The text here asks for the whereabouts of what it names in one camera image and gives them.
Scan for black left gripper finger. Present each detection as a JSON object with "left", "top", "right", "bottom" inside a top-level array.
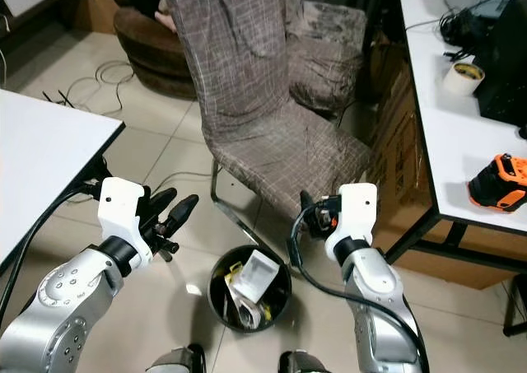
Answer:
[
  {"left": 150, "top": 187, "right": 179, "bottom": 219},
  {"left": 167, "top": 193, "right": 201, "bottom": 232}
]

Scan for black round rubbish bin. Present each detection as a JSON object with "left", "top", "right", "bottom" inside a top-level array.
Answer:
[{"left": 208, "top": 243, "right": 294, "bottom": 333}]

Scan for black table leg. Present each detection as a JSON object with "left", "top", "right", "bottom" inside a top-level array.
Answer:
[{"left": 76, "top": 152, "right": 114, "bottom": 203}]

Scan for white carton box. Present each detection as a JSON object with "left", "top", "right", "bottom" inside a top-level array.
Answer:
[{"left": 231, "top": 249, "right": 279, "bottom": 301}]

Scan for brown cardboard box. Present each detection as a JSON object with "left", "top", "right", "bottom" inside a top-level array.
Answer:
[{"left": 366, "top": 37, "right": 527, "bottom": 291}]

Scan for yellow white wrapper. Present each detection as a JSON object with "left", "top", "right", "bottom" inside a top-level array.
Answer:
[{"left": 224, "top": 262, "right": 274, "bottom": 329}]

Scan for tall chair with patterned cover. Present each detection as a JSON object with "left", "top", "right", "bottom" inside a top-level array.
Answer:
[{"left": 160, "top": 0, "right": 374, "bottom": 227}]

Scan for grey left robot foot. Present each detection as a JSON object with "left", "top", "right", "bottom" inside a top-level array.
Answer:
[{"left": 146, "top": 343, "right": 206, "bottom": 373}]

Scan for grey robot foot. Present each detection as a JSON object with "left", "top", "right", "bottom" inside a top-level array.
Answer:
[
  {"left": 279, "top": 349, "right": 332, "bottom": 373},
  {"left": 146, "top": 343, "right": 206, "bottom": 373}
]

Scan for brown round armchair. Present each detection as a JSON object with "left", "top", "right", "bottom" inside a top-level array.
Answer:
[{"left": 113, "top": 0, "right": 208, "bottom": 102}]

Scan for grey right robot foot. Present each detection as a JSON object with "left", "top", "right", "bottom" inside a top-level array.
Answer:
[{"left": 279, "top": 349, "right": 332, "bottom": 373}]

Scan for low chair with patterned cover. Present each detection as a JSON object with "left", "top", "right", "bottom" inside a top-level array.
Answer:
[{"left": 284, "top": 0, "right": 368, "bottom": 117}]

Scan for orange and black power tool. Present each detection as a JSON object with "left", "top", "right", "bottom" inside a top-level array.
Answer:
[{"left": 466, "top": 152, "right": 527, "bottom": 214}]

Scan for white tape roll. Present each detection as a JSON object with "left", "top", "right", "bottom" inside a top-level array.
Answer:
[{"left": 441, "top": 59, "right": 486, "bottom": 97}]

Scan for black stool leg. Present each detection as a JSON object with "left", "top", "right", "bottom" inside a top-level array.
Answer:
[{"left": 502, "top": 273, "right": 527, "bottom": 338}]

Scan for black box device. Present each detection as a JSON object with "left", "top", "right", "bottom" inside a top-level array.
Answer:
[{"left": 473, "top": 0, "right": 527, "bottom": 128}]

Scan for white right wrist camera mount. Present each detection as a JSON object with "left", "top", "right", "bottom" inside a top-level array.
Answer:
[{"left": 325, "top": 183, "right": 378, "bottom": 255}]

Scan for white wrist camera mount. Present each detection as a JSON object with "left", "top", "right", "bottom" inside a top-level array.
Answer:
[
  {"left": 96, "top": 176, "right": 154, "bottom": 260},
  {"left": 325, "top": 183, "right": 378, "bottom": 255}
]

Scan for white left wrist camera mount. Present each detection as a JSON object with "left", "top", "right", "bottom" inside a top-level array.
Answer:
[{"left": 96, "top": 176, "right": 154, "bottom": 260}]

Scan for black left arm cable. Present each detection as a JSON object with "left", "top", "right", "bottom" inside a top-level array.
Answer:
[{"left": 0, "top": 180, "right": 101, "bottom": 324}]

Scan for black desk frame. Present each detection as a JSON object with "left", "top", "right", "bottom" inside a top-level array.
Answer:
[{"left": 384, "top": 208, "right": 527, "bottom": 275}]

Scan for white floor cable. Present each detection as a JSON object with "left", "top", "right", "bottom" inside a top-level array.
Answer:
[{"left": 64, "top": 58, "right": 134, "bottom": 112}]

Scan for black cable bundle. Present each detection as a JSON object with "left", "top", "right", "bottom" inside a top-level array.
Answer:
[{"left": 437, "top": 6, "right": 488, "bottom": 48}]

